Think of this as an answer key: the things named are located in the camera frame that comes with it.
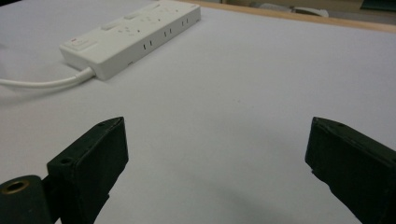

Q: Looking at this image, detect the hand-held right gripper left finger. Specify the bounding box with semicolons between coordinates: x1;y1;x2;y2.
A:
46;116;130;224

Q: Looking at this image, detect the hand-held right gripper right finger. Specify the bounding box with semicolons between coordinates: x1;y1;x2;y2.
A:
304;117;396;224

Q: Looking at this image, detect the white power strip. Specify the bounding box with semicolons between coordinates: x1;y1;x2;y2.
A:
59;0;202;81

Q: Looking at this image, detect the white object beyond table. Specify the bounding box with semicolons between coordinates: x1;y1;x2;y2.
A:
251;2;330;18

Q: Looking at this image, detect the white power strip cable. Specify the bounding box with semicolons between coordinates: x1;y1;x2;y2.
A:
0;66;96;90

